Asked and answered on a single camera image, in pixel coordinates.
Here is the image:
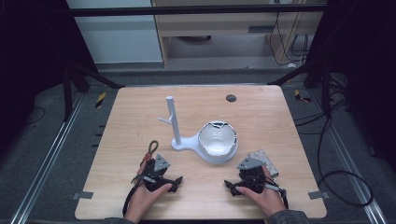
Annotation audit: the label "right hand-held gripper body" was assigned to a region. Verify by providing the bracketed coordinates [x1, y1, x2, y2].
[236, 156, 276, 194]

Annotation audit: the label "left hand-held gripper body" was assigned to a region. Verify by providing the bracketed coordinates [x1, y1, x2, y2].
[141, 154, 173, 192]

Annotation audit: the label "olive and red key lanyard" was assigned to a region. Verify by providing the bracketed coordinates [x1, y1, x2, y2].
[132, 139, 160, 185]

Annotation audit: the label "patterned grey wallet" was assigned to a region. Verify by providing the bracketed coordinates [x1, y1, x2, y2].
[247, 149, 280, 178]

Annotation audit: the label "white cup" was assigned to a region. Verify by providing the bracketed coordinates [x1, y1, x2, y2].
[197, 120, 238, 158]

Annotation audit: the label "white stand with peg post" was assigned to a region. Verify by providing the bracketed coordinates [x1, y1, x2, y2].
[157, 95, 239, 165]

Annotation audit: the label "person's right hand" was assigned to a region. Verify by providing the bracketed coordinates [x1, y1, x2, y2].
[234, 164, 288, 218]

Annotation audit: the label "person's left hand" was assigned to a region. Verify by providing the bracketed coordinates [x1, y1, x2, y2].
[123, 182, 174, 224]

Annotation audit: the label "yellow and black tape strip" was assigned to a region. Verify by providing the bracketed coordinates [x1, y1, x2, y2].
[94, 91, 107, 109]
[293, 89, 313, 104]

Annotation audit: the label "black metal stand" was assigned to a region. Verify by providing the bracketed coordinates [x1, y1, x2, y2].
[266, 61, 333, 119]
[61, 57, 126, 123]

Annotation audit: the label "white cabinet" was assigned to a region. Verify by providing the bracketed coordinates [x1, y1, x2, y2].
[65, 0, 164, 65]

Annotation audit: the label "wooden shelf unit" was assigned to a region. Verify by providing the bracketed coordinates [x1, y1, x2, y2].
[150, 0, 329, 68]

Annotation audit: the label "black curtain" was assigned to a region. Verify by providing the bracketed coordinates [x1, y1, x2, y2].
[0, 0, 97, 158]
[303, 0, 396, 175]

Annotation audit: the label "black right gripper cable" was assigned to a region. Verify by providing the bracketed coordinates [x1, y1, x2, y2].
[263, 175, 290, 210]

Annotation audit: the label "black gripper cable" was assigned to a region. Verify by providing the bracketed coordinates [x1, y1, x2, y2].
[121, 175, 157, 217]
[263, 175, 290, 210]

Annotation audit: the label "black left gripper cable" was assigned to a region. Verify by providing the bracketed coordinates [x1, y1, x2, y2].
[121, 175, 157, 217]

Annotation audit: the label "grey table bracket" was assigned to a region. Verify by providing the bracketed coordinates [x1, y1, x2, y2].
[71, 190, 94, 201]
[307, 189, 331, 201]

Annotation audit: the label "black floor cable loop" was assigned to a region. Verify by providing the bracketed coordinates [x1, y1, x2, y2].
[293, 88, 375, 208]

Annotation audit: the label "metal floor rail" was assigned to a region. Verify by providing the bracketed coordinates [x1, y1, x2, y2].
[8, 92, 86, 224]
[310, 89, 389, 224]

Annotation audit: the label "thin black floor cable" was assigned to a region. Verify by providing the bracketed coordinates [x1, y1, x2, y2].
[23, 105, 47, 127]

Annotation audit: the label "black cables in shelf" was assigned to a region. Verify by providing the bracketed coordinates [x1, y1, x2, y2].
[268, 11, 310, 67]

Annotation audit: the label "black horizontal frame bar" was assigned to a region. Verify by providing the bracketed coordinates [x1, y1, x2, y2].
[66, 3, 329, 18]

